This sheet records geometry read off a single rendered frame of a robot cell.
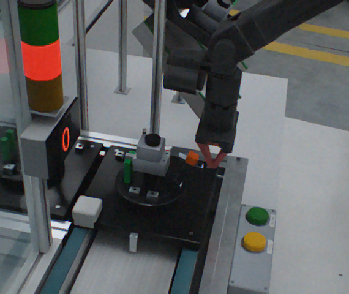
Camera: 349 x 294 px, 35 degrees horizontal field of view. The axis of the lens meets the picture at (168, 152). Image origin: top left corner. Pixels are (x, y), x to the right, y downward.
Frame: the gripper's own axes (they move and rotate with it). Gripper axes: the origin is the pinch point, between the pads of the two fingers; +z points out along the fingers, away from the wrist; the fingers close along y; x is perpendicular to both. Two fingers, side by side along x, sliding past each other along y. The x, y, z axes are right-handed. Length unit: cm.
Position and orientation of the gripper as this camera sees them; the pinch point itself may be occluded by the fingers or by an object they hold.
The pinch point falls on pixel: (212, 163)
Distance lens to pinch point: 103.1
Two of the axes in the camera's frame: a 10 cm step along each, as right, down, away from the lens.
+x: 9.8, 1.8, -1.3
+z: -0.6, 7.9, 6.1
